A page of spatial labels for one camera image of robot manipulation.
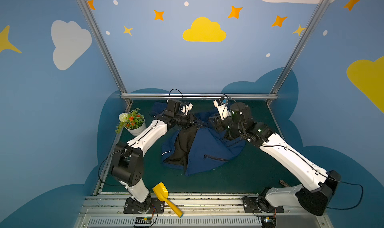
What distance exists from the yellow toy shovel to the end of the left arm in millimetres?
347

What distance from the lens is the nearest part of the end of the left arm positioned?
0.74 m

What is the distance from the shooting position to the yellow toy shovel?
732 millimetres
